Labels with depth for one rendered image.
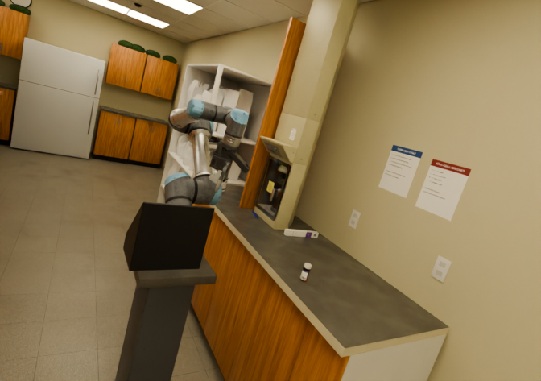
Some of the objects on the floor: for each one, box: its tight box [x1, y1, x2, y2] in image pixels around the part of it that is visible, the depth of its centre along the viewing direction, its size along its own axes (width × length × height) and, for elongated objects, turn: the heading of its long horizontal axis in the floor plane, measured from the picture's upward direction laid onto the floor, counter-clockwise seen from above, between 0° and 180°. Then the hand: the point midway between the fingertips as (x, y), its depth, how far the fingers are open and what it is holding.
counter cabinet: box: [191, 204, 447, 381], centre depth 227 cm, size 67×205×90 cm, turn 155°
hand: (220, 187), depth 143 cm, fingers open, 14 cm apart
